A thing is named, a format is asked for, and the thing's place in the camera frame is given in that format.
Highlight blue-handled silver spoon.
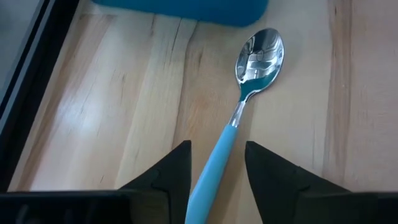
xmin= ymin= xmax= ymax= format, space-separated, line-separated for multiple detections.
xmin=185 ymin=27 xmax=285 ymax=224

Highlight black aluminium table frame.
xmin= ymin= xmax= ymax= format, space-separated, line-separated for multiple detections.
xmin=0 ymin=0 xmax=81 ymax=192

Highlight teal plastic bin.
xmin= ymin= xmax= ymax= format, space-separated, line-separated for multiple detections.
xmin=91 ymin=0 xmax=270 ymax=28

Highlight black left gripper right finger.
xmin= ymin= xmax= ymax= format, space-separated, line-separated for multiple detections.
xmin=244 ymin=141 xmax=398 ymax=224

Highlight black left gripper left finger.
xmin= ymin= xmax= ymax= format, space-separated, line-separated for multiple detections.
xmin=0 ymin=140 xmax=192 ymax=224

